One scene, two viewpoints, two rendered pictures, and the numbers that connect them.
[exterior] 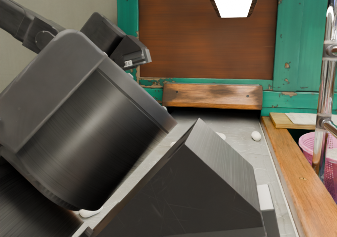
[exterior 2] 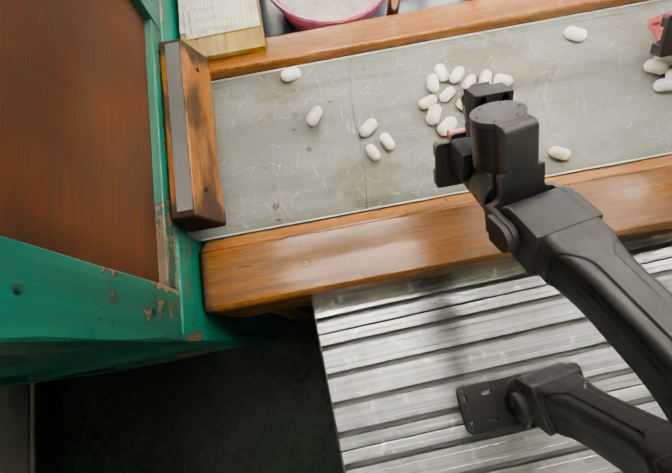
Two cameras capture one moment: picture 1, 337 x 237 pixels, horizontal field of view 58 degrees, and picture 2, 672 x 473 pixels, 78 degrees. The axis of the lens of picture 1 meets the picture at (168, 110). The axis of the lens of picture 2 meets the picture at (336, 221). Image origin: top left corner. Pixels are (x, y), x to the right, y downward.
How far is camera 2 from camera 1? 0.95 m
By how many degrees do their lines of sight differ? 83
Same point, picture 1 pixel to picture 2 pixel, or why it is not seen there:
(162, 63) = (138, 220)
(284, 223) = (494, 35)
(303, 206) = (493, 15)
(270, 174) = (407, 51)
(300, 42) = not seen: outside the picture
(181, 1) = (18, 83)
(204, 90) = (197, 136)
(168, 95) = (213, 208)
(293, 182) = (453, 22)
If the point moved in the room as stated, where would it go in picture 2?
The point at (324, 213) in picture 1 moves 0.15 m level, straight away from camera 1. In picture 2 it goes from (497, 5) to (414, 0)
